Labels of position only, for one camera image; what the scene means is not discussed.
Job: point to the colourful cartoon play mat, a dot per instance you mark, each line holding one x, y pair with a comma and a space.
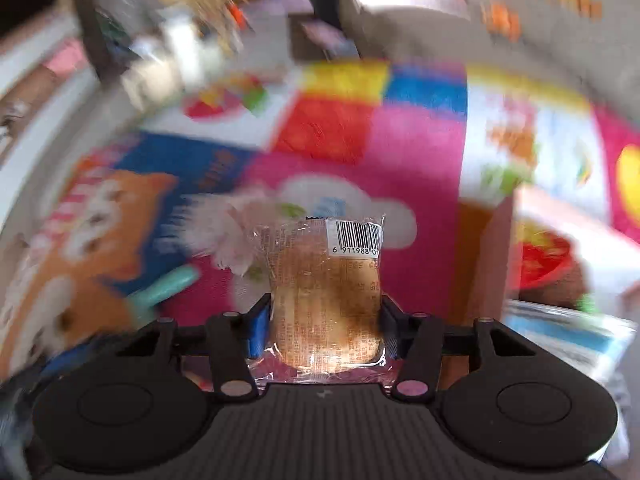
320, 160

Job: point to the printed paper booklet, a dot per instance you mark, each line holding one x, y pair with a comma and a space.
565, 340

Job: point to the white thermos bottle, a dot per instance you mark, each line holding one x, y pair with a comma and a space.
182, 47

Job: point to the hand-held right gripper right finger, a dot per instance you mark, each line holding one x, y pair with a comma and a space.
388, 327

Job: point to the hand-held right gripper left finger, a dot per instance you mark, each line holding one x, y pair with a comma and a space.
259, 327

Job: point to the pink storage box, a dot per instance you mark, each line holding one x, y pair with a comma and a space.
565, 250

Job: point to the bread packet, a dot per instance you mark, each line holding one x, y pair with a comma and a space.
325, 290

